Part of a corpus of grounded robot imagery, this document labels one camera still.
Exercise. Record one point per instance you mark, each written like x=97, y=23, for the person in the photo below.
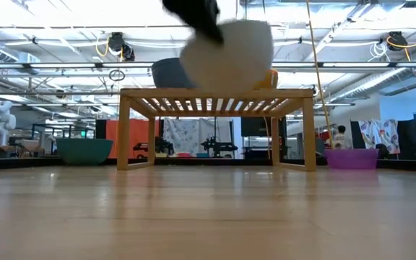
x=341, y=139

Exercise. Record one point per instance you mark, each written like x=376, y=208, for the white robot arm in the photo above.
x=0, y=122

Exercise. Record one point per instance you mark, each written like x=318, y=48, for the orange partition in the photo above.
x=139, y=130

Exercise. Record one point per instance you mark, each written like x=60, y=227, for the black metal table frame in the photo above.
x=20, y=164

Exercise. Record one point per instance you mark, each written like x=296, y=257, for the floral cloth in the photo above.
x=381, y=133

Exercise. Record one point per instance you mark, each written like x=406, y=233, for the teal bowl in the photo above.
x=84, y=151

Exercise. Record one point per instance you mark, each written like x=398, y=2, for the white bowl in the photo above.
x=237, y=61

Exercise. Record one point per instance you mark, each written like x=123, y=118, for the black background robot arm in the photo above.
x=163, y=146
x=217, y=146

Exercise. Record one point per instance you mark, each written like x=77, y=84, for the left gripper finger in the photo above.
x=211, y=30

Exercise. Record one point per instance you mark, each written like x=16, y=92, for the purple translucent bowl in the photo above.
x=351, y=159

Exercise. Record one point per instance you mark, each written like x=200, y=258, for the wooden slatted shelf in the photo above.
x=211, y=93

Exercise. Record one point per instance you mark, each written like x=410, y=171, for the patterned white cloth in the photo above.
x=182, y=133

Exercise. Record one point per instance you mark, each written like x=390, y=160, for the black screen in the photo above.
x=255, y=126

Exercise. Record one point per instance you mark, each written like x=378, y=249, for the yellow translucent bowl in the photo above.
x=267, y=80

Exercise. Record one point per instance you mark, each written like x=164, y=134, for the blue bowl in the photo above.
x=168, y=74

